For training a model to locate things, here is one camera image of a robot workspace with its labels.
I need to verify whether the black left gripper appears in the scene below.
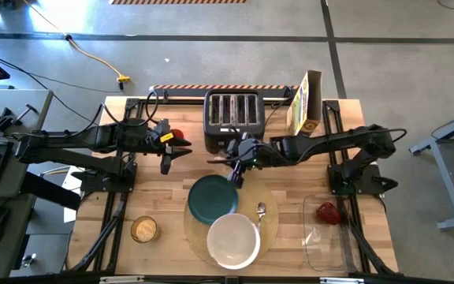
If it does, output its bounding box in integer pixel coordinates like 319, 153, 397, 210
149, 118, 193, 175

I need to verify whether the small metal fitting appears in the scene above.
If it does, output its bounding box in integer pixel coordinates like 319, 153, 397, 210
20, 252, 38, 270

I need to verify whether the white paper sheet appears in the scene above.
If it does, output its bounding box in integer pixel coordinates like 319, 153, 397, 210
61, 165, 83, 224

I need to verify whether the yellow extension cable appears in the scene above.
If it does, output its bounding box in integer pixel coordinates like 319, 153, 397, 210
21, 0, 132, 84

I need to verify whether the red strawberry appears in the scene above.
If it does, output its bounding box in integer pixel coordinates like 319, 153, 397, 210
315, 201, 341, 226

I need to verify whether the grey metal stand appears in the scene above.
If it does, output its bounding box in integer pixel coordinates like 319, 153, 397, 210
407, 104, 454, 232

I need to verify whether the black front table rail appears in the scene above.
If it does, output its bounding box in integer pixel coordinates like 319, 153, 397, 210
0, 272, 454, 284

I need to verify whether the round woven straw placemat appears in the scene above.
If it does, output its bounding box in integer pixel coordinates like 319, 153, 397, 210
182, 173, 280, 269

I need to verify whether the black four-slot toaster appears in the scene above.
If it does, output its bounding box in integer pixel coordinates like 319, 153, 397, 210
203, 88, 266, 155

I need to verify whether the metal spoon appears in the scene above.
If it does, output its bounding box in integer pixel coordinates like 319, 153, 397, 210
255, 201, 267, 234

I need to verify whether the black desk clamp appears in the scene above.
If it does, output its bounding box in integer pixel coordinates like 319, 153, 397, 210
0, 103, 39, 133

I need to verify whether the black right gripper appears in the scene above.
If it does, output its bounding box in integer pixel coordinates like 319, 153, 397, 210
207, 132, 272, 189

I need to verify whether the dark green plate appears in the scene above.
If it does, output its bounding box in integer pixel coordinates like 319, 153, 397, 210
187, 174, 240, 226

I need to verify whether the black aluminium frame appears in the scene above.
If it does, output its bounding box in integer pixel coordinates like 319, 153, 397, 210
65, 97, 297, 274
322, 99, 398, 275

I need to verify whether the hazard striped cable cover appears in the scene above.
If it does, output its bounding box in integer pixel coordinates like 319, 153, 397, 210
149, 84, 301, 98

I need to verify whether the white ceramic bowl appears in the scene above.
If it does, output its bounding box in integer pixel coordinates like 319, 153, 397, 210
206, 213, 262, 271

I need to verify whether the thin black floor cable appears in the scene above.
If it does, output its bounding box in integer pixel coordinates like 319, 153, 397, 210
0, 46, 124, 127

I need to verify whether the black toaster power cable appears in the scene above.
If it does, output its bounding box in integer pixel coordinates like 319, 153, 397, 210
261, 88, 296, 128

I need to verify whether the grey desk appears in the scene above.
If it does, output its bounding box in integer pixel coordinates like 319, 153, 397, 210
0, 88, 54, 279

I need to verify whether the silver rail bracket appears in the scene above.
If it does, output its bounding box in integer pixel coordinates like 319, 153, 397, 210
319, 277, 365, 284
99, 275, 145, 284

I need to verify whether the yellow purple cereal box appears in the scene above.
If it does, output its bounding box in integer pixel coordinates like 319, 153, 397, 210
285, 69, 323, 138

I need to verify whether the amber drinking glass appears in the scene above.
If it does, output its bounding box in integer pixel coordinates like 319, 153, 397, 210
130, 215, 161, 244

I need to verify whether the black flat bar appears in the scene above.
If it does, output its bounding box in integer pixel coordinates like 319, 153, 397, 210
20, 171, 82, 211

